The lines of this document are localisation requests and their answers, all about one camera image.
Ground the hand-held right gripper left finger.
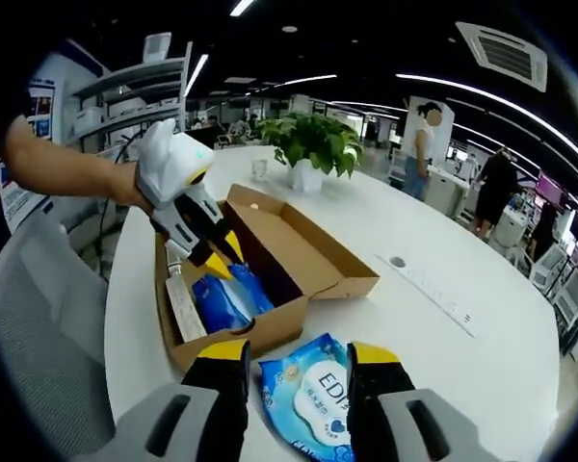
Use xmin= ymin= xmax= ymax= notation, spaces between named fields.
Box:
xmin=81 ymin=338 xmax=252 ymax=462

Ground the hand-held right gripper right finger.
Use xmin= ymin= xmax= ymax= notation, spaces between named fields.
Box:
xmin=345 ymin=340 xmax=502 ymax=462

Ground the blue wet wipes pack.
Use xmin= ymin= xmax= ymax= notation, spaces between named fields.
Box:
xmin=258 ymin=332 xmax=362 ymax=462

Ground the blue soft tissue pack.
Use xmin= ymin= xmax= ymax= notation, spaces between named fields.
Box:
xmin=191 ymin=262 xmax=276 ymax=335

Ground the brown cardboard shoe box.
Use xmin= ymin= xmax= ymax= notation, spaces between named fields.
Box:
xmin=154 ymin=183 xmax=381 ymax=374

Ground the grey metal shelf rack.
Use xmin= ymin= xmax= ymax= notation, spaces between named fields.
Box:
xmin=69 ymin=40 xmax=194 ymax=150

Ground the white appliance with grille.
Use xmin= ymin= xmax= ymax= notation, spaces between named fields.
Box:
xmin=142 ymin=32 xmax=173 ymax=64

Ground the green plant in white pot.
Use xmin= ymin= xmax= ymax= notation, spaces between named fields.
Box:
xmin=254 ymin=111 xmax=365 ymax=193

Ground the grey mesh office chair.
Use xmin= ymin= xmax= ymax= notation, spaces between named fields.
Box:
xmin=0 ymin=220 xmax=119 ymax=453

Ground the white office chair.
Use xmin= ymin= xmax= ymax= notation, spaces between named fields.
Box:
xmin=529 ymin=243 xmax=569 ymax=290
xmin=553 ymin=269 xmax=578 ymax=328

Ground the purple display screen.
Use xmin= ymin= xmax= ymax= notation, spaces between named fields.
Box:
xmin=534 ymin=172 xmax=572 ymax=208

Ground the long curved ceiling light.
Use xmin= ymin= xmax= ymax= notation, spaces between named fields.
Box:
xmin=395 ymin=72 xmax=578 ymax=179

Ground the white ceiling air vent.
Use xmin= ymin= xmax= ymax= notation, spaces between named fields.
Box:
xmin=455 ymin=21 xmax=549 ymax=93

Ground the blue white wall poster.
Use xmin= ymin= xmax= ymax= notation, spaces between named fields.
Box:
xmin=0 ymin=79 xmax=62 ymax=235

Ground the white table cable cover plate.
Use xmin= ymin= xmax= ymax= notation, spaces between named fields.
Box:
xmin=375 ymin=252 xmax=478 ymax=338

